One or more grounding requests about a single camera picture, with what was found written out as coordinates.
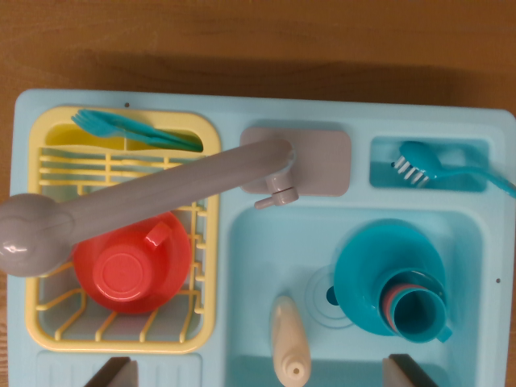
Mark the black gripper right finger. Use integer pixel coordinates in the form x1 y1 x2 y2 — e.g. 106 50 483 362
381 353 439 387

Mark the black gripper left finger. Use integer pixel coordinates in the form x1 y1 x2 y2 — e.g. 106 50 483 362
82 356 139 387

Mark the cream detergent bottle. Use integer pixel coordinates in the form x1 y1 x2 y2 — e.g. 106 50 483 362
270 296 312 387

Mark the light blue toy sink unit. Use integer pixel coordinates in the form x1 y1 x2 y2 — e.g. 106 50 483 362
7 89 516 387

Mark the red plastic cup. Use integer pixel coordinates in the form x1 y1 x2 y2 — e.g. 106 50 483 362
92 220 173 303

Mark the teal plastic plate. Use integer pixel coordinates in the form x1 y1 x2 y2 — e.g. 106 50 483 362
333 224 447 335

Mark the red plastic plate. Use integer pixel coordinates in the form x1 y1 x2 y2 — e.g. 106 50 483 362
72 210 193 315

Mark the yellow plastic dish rack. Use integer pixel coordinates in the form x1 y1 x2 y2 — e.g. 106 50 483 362
24 106 222 355

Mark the grey toy faucet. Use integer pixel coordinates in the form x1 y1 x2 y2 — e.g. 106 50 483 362
0 127 352 277

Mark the teal dish brush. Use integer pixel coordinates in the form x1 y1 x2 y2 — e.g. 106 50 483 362
389 140 516 199

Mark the teal plastic cup with handle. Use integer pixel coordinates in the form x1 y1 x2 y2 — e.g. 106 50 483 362
393 289 453 344

